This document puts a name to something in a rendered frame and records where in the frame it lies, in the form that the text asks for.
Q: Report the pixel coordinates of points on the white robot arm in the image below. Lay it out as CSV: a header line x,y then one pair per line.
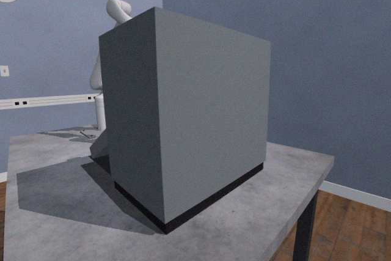
x,y
120,11

